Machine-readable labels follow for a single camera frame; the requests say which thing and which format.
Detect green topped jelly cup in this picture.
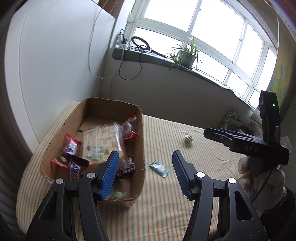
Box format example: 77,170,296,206
185,133,194,144

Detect white power strip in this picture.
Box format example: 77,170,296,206
116,29,130,49

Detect white gloved right hand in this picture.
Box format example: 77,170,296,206
238,156,287,216

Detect grey windowsill cover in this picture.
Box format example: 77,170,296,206
112,47,260,110

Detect white hanging cable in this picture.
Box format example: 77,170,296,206
87,4,121,80

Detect black ring cable coil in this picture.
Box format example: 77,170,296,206
130,36,168,58

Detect small green jelly packet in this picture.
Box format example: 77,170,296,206
111,191,126,200

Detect world map poster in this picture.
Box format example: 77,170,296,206
267,39,295,113

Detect teal mint candy packet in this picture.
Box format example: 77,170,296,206
149,160,169,178

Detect bagged sliced bread loaf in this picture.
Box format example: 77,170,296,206
82,122,127,170

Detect black hanging cable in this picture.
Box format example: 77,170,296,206
118,49,143,81

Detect green paper bag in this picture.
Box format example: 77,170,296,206
217,110,242,131

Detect potted spider plant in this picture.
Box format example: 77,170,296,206
169,36,200,70

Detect red dried fruit packet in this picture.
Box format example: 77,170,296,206
51,134,81,168
121,114,139,144

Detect Snickers bar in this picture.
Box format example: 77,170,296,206
66,154,89,181
118,154,136,179

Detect brown cardboard box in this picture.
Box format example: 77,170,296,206
40,97,145,207

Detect striped tablecloth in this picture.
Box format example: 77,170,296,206
16,101,244,240

